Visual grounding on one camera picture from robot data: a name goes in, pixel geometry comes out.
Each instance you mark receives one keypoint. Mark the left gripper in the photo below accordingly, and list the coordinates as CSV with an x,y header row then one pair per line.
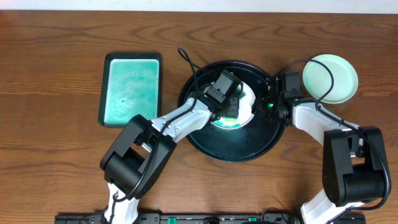
x,y
233,106

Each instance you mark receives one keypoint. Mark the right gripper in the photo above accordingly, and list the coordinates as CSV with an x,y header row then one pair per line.
x,y
262,98

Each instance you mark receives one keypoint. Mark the yellow green sponge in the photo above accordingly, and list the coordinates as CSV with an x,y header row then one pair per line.
x,y
227,121

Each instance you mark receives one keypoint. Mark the white plate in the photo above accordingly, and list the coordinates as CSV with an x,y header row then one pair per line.
x,y
246,100

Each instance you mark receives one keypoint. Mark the green plate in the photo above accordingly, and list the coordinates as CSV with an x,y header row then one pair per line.
x,y
317,79

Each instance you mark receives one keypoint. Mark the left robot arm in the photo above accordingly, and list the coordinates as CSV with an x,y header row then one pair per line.
x,y
140,152

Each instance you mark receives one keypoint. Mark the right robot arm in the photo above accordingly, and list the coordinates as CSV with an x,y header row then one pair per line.
x,y
355,174

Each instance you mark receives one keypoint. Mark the round dark tray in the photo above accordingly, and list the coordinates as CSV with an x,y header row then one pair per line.
x,y
239,143

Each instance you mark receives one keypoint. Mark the rectangular tray with soapy water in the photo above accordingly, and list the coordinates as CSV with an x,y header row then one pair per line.
x,y
131,85

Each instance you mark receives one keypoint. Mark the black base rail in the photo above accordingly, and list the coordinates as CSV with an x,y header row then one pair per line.
x,y
155,218

